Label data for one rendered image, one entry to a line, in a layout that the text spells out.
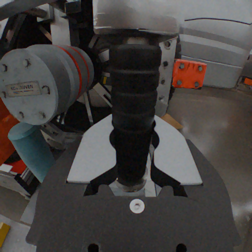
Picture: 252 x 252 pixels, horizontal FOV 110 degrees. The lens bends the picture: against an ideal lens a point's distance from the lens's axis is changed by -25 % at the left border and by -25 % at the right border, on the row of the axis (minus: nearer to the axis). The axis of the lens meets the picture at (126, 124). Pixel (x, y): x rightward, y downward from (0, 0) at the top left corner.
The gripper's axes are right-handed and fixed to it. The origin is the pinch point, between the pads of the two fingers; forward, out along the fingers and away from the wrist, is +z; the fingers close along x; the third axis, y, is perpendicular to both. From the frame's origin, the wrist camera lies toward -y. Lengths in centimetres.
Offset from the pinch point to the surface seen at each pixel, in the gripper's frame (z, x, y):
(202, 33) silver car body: 58, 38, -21
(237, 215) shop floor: 5, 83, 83
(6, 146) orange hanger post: 17, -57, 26
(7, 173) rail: 14, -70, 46
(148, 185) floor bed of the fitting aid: 34, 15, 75
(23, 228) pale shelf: -9, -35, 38
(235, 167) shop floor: 50, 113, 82
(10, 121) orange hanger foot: 26, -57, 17
